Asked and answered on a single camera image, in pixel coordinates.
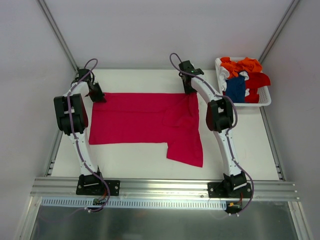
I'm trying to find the right aluminium frame post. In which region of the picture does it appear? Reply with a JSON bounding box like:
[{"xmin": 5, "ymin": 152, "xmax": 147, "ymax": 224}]
[{"xmin": 258, "ymin": 0, "xmax": 301, "ymax": 64}]

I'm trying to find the aluminium frame post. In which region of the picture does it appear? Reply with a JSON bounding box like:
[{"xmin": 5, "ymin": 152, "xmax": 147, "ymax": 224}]
[
  {"xmin": 36, "ymin": 0, "xmax": 78, "ymax": 71},
  {"xmin": 258, "ymin": 0, "xmax": 301, "ymax": 64}
]

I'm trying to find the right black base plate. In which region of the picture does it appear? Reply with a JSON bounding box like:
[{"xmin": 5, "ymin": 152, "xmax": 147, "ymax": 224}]
[{"xmin": 207, "ymin": 182, "xmax": 253, "ymax": 199}]

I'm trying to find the blue t shirt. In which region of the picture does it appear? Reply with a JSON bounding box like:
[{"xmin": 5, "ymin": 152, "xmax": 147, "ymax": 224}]
[{"xmin": 223, "ymin": 75, "xmax": 246, "ymax": 103}]

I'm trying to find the orange t shirt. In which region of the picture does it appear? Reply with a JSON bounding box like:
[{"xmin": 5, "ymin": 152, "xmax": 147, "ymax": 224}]
[{"xmin": 220, "ymin": 56, "xmax": 263, "ymax": 79}]

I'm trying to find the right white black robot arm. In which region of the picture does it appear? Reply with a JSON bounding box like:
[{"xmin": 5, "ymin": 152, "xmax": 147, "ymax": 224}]
[{"xmin": 178, "ymin": 60, "xmax": 253, "ymax": 199}]

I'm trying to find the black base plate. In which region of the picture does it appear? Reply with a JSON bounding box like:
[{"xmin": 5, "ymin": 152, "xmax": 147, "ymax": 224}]
[
  {"xmin": 207, "ymin": 182, "xmax": 253, "ymax": 199},
  {"xmin": 75, "ymin": 178, "xmax": 121, "ymax": 196}
]

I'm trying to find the white slotted cable duct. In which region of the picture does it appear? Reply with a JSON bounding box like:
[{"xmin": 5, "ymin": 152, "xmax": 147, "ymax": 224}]
[{"xmin": 41, "ymin": 197, "xmax": 227, "ymax": 211}]

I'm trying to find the white plastic laundry basket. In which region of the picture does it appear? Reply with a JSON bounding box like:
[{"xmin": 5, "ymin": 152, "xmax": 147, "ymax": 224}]
[{"xmin": 214, "ymin": 56, "xmax": 272, "ymax": 110}]

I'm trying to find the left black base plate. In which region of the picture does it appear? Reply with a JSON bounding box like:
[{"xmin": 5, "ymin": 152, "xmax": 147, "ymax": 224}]
[{"xmin": 75, "ymin": 178, "xmax": 121, "ymax": 196}]

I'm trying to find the red t shirt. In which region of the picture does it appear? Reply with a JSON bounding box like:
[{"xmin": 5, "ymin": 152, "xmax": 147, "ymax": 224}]
[{"xmin": 244, "ymin": 72, "xmax": 271, "ymax": 104}]

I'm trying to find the crimson pink t shirt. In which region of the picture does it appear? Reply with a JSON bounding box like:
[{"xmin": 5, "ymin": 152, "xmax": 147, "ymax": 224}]
[{"xmin": 89, "ymin": 92, "xmax": 204, "ymax": 168}]

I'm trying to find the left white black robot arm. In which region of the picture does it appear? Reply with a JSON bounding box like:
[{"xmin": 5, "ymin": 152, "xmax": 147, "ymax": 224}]
[{"xmin": 53, "ymin": 67, "xmax": 108, "ymax": 198}]

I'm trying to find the left aluminium frame post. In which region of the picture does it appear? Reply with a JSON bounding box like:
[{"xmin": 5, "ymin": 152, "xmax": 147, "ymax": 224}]
[{"xmin": 36, "ymin": 0, "xmax": 78, "ymax": 71}]

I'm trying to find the aluminium mounting rail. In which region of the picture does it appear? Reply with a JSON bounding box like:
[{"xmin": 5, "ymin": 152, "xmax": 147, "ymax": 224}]
[{"xmin": 30, "ymin": 176, "xmax": 301, "ymax": 202}]

